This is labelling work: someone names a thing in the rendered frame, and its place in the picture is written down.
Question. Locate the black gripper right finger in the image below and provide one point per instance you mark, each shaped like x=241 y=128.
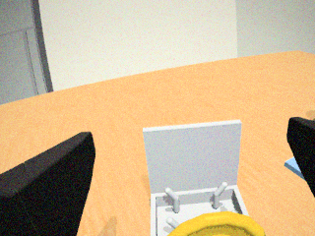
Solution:
x=301 y=139

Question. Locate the grey dish rack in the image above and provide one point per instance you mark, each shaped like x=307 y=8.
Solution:
x=192 y=170

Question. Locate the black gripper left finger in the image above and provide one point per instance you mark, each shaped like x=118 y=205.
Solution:
x=45 y=195

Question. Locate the yellow plate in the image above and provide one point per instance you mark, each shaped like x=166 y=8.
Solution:
x=220 y=223

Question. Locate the light blue mat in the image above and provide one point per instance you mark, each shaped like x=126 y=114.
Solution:
x=291 y=165

